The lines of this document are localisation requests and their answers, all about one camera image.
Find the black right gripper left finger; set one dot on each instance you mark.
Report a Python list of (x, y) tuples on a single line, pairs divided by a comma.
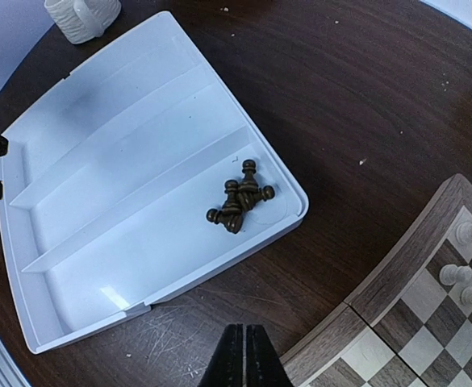
[(226, 365)]

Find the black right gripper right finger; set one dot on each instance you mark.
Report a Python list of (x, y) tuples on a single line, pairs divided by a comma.
[(263, 366)]

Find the white plastic compartment tray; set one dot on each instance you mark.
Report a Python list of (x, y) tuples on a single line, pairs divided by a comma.
[(108, 179)]

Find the dark pawn sideways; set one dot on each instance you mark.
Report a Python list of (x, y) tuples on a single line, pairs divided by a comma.
[(248, 200)]

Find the dark pawn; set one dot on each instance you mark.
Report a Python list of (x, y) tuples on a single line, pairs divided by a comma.
[(249, 183)]

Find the dark chess piece lower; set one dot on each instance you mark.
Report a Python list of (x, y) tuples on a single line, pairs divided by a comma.
[(232, 222)]

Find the dark chess piece small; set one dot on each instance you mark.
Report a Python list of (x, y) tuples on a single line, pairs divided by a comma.
[(231, 205)]

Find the wooden chessboard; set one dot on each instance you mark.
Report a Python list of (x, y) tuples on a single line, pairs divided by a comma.
[(400, 326)]

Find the cream ribbed mug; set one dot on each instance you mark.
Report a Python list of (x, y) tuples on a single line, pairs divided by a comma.
[(81, 21)]

